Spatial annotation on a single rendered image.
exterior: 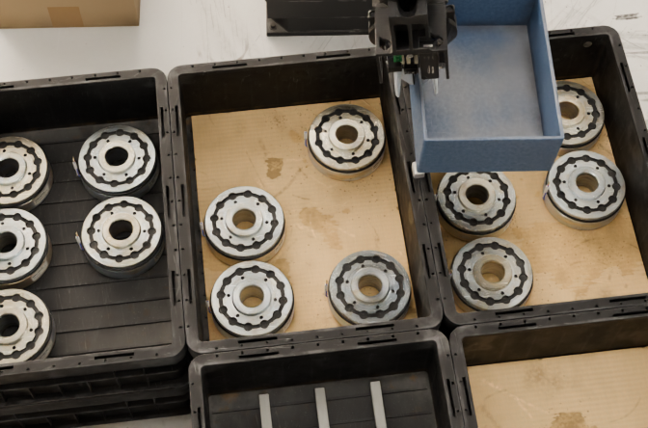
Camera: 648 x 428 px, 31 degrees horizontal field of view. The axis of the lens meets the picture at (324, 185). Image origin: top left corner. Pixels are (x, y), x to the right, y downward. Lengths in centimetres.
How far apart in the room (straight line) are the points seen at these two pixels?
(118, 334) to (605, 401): 60
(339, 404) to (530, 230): 34
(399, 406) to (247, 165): 38
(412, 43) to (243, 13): 77
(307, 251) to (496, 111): 33
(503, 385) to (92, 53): 82
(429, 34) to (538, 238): 47
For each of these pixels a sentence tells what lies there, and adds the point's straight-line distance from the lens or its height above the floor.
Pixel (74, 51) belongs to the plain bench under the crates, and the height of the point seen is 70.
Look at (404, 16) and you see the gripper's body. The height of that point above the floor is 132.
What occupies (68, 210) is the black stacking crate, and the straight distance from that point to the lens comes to 159.
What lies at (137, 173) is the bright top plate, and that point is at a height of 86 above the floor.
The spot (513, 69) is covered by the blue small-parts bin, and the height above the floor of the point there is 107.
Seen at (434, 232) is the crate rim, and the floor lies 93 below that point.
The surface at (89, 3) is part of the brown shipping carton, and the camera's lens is 185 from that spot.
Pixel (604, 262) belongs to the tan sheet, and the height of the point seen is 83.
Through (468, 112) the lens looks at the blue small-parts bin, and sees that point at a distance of 136.
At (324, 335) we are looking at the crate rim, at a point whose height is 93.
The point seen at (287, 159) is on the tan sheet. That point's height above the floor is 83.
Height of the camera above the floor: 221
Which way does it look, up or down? 61 degrees down
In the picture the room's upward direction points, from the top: 1 degrees clockwise
